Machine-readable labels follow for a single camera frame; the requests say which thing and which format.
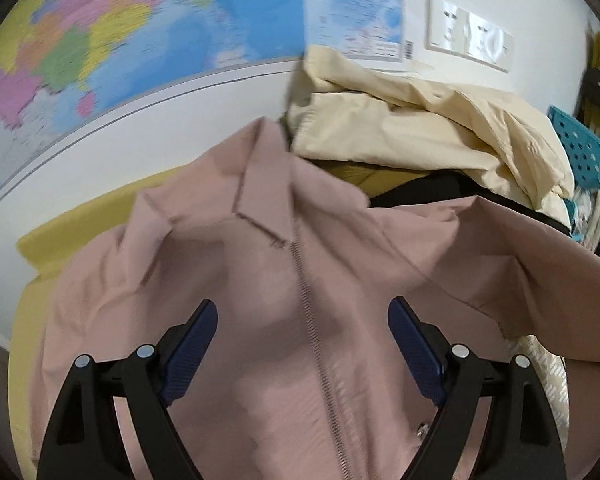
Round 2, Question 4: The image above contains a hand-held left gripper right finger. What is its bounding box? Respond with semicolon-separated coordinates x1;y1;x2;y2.
387;296;567;480

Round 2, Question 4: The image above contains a cream jacket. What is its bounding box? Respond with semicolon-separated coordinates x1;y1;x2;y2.
285;45;578;221

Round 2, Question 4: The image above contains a black shelf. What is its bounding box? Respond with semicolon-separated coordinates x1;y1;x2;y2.
576;67;600;122

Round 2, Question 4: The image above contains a white wall socket panel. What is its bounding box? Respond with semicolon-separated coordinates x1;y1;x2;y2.
425;0;514;74

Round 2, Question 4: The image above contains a beige patterned blanket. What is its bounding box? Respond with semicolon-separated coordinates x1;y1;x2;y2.
504;334;572;480

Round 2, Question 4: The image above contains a black garment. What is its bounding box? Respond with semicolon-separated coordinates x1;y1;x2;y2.
367;170;573;237

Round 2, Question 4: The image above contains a yellow bed sheet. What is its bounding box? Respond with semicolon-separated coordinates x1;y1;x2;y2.
14;165;193;480

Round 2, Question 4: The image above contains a pink zip jacket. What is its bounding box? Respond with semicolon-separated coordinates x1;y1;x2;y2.
30;117;600;480

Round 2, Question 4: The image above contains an olive garment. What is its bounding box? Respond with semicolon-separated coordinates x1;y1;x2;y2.
325;159;413;197

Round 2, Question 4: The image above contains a large colourful wall map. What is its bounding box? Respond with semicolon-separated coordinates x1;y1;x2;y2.
0;0;307;211

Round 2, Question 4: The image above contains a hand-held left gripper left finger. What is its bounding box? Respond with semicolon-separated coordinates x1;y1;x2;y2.
36;299;218;480

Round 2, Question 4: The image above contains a small blue wall map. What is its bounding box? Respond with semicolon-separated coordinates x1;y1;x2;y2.
302;0;414;62

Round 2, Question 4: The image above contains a teal plastic basket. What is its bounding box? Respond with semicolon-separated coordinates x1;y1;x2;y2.
547;105;600;241

